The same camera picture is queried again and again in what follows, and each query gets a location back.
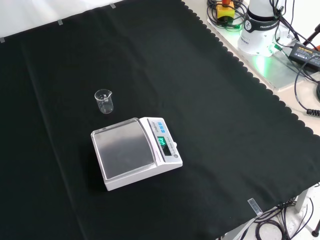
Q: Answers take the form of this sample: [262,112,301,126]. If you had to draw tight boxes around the pale mounting board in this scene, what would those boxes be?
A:
[206,15,320,92]

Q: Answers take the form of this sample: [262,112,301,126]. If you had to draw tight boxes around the yellow stop button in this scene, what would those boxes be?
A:
[216,0,236,21]

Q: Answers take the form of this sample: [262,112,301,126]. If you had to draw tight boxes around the black power cable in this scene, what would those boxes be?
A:
[293,55,320,116]

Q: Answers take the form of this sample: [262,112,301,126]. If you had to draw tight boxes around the black floor cables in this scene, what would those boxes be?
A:
[239,183,320,240]

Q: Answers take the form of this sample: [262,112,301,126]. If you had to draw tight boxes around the white electronic balance steel pan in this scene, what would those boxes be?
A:
[90,116,184,192]

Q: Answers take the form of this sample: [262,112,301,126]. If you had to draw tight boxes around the black power adapter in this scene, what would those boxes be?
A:
[287,42,320,68]

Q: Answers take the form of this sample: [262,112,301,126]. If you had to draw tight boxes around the small clear glass beaker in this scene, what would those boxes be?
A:
[94,88,115,115]

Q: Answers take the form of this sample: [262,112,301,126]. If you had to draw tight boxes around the black coiled cables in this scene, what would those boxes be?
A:
[206,0,250,32]

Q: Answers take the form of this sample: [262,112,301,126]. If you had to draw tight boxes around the black bench cloth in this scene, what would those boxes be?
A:
[0,0,320,240]

